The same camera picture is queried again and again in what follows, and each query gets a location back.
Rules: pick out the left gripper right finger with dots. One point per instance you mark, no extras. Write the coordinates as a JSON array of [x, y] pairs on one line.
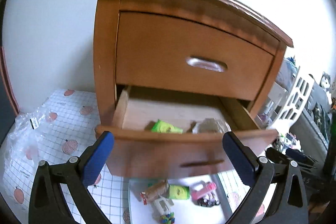
[[289, 201]]

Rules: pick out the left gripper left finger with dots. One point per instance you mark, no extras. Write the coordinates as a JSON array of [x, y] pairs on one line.
[[47, 201]]

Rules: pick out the black toy car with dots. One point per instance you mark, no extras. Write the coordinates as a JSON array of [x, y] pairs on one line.
[[208, 202]]

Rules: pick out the pink hair rollers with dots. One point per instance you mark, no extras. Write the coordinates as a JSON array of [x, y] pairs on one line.
[[209, 187]]

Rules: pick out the green tissue pack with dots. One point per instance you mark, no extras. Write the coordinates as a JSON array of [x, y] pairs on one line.
[[178, 192], [164, 127]]

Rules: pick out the cracker packet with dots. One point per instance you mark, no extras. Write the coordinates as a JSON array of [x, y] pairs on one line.
[[154, 192]]

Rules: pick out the clear plastic bag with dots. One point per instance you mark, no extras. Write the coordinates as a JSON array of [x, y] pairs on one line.
[[29, 132]]

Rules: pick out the white tray with teal rim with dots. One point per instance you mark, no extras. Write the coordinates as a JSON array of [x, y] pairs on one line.
[[185, 211]]

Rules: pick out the white lace cloth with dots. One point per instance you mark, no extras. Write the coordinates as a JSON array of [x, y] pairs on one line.
[[211, 125]]

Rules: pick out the white shelf rack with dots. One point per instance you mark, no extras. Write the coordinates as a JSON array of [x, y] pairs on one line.
[[282, 107]]

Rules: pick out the lower wooden drawer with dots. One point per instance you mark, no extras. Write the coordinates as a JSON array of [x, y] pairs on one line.
[[140, 153]]

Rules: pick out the wooden drawer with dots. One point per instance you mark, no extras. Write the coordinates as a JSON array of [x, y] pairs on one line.
[[168, 53], [140, 153]]

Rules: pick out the wooden nightstand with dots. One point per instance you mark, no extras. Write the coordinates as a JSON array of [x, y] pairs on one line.
[[229, 16]]

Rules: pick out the upper wooden drawer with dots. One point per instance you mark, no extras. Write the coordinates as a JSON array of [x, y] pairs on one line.
[[168, 53]]

